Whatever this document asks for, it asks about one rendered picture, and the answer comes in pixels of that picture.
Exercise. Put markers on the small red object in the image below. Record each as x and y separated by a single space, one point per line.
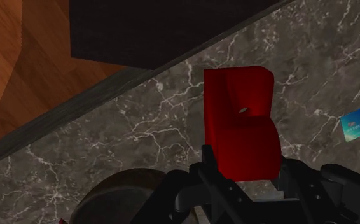
63 221

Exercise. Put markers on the red angled block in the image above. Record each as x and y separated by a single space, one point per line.
245 145

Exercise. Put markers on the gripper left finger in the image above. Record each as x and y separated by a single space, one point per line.
198 192

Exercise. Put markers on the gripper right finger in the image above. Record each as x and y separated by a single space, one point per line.
322 198

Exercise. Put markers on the dark brown round bowl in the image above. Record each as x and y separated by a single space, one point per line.
121 198

